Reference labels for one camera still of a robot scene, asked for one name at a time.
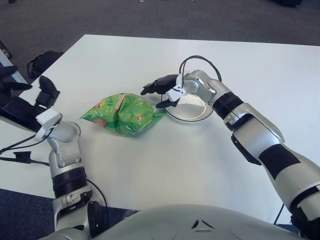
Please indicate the black bulky floor object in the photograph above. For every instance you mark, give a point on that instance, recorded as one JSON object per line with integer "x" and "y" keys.
{"x": 287, "y": 2}

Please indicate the white plate with black rim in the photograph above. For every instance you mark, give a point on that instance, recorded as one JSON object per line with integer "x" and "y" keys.
{"x": 192, "y": 110}

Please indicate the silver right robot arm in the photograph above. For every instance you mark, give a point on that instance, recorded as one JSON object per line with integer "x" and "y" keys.
{"x": 255, "y": 140}

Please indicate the dark flat floor object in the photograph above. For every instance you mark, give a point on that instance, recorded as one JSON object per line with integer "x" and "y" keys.
{"x": 5, "y": 50}

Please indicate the green snack bag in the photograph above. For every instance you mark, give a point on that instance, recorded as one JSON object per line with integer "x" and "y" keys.
{"x": 130, "y": 115}

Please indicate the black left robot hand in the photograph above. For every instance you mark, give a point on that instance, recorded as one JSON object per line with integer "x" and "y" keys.
{"x": 17, "y": 107}

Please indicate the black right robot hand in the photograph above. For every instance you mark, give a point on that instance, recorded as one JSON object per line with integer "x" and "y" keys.
{"x": 163, "y": 82}

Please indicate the white table leg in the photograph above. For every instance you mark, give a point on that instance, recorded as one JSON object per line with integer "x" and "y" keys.
{"x": 18, "y": 75}

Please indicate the black backpack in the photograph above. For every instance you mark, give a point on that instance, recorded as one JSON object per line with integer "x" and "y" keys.
{"x": 45, "y": 62}

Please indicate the grey robot torso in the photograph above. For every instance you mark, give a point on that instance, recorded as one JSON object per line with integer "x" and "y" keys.
{"x": 175, "y": 222}

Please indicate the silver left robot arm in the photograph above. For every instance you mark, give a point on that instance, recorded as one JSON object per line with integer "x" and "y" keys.
{"x": 62, "y": 132}

